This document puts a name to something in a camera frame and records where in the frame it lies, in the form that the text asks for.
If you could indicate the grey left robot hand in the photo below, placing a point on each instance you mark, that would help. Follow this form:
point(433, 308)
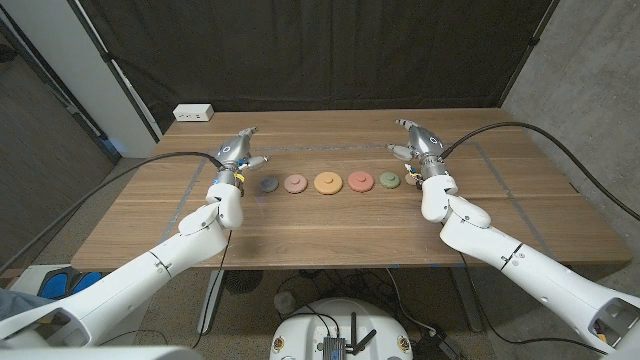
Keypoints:
point(231, 150)

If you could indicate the large orange disc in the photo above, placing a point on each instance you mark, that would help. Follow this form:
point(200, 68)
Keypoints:
point(328, 183)

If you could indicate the black backdrop curtain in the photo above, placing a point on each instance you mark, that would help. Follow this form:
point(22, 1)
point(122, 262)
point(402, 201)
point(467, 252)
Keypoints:
point(320, 50)

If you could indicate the black power adapter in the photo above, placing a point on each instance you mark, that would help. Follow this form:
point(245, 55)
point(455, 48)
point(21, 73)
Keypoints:
point(432, 347)

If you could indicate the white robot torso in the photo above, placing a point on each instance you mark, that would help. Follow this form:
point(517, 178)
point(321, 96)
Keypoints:
point(300, 330)

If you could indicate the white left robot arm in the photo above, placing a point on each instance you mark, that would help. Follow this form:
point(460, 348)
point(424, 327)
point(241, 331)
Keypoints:
point(125, 285)

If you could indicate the dusty pink disc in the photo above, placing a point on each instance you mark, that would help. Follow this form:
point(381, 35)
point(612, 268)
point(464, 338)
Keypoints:
point(295, 184)

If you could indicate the black floor fan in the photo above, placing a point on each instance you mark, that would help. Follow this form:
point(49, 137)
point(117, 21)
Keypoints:
point(242, 281)

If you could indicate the grey round floor object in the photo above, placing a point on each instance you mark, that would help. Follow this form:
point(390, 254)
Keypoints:
point(285, 302)

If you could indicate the white table leg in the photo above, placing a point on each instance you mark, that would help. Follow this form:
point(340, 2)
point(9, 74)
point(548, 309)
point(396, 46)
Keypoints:
point(210, 300)

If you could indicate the small dark grey disc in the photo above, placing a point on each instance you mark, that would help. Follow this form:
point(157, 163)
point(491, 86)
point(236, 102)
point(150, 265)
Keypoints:
point(268, 184)

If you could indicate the person's leg in jeans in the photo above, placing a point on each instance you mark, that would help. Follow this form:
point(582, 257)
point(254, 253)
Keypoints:
point(20, 304)

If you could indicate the blue black foot pedal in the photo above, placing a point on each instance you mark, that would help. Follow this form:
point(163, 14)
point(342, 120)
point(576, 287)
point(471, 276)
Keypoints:
point(54, 286)
point(87, 281)

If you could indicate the white power strip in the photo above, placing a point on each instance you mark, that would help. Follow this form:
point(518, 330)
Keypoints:
point(192, 112)

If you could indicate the black backdrop stand pole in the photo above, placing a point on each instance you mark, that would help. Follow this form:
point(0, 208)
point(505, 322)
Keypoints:
point(535, 40)
point(106, 56)

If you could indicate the sage green disc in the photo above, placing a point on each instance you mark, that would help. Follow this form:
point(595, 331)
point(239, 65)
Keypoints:
point(389, 180)

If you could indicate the silver router with antennas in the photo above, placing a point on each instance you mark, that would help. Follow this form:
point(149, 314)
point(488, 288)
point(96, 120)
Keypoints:
point(334, 347)

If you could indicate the coral red disc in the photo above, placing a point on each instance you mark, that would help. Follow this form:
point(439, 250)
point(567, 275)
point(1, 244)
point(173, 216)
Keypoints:
point(360, 181)

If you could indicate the white left robot shoulder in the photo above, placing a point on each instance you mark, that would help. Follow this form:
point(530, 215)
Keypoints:
point(100, 354)

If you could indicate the grey table leg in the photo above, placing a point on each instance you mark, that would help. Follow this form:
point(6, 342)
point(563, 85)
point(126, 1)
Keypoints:
point(465, 300)

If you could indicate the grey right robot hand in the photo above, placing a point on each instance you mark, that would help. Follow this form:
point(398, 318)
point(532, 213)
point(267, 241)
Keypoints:
point(425, 144)

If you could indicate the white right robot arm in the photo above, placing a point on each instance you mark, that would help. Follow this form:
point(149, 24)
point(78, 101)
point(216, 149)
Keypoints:
point(525, 265)

